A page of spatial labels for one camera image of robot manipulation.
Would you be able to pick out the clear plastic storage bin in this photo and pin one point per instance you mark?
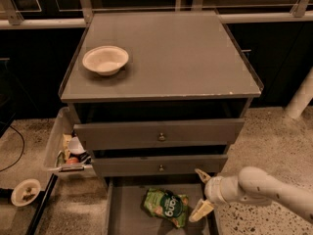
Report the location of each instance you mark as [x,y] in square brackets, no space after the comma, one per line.
[63,125]

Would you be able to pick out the grey drawer cabinet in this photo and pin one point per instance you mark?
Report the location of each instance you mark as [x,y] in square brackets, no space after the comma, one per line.
[178,69]

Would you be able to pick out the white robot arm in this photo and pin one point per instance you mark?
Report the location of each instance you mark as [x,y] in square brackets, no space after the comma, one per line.
[252,186]

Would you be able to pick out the grey drawer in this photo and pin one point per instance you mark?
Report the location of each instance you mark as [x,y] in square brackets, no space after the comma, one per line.
[126,214]
[144,134]
[141,166]

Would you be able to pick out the grey bottom drawer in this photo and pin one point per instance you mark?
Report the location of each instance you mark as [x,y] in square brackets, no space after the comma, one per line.
[126,214]

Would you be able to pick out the orange item in bin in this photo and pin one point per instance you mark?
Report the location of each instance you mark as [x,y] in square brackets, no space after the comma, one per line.
[72,161]

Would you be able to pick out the white bowl on floor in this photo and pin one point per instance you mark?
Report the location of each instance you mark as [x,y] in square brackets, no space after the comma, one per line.
[26,192]

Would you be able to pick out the green rice chip bag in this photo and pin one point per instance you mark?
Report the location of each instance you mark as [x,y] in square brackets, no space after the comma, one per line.
[167,205]

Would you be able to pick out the white pipe post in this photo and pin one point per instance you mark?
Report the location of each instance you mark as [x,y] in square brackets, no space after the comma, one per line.
[301,98]

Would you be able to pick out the grey middle drawer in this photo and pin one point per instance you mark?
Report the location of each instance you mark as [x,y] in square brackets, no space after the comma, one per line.
[141,166]

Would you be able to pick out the metal railing bar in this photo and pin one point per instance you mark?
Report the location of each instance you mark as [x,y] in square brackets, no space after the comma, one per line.
[253,18]

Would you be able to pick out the brass top drawer knob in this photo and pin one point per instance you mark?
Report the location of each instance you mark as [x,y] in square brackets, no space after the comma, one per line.
[161,137]

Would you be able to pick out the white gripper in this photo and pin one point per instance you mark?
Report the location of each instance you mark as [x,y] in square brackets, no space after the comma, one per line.
[213,190]

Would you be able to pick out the white cup in bin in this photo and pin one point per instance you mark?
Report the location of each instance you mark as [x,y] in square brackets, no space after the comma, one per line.
[75,146]

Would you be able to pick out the brass middle drawer knob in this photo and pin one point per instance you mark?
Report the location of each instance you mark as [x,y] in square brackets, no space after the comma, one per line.
[161,168]

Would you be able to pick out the brass drawer knob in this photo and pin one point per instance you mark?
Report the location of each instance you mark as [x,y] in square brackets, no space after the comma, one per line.
[161,168]
[161,137]

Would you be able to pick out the grey top drawer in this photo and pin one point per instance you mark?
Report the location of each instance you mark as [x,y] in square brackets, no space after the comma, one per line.
[144,134]

